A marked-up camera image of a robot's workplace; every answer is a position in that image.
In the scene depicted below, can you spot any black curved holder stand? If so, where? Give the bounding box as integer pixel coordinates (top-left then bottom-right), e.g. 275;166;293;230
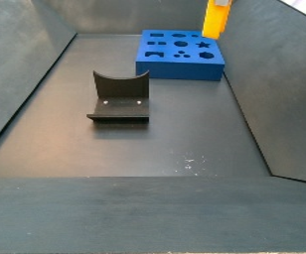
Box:
86;72;149;122

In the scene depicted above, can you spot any yellow arch block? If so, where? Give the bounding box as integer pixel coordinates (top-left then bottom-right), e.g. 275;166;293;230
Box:
203;0;232;40

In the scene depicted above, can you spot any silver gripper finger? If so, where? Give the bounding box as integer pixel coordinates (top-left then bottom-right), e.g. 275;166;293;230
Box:
215;0;231;6

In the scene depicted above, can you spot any blue foam shape board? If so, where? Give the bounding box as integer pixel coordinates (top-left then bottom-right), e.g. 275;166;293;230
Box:
136;30;226;81

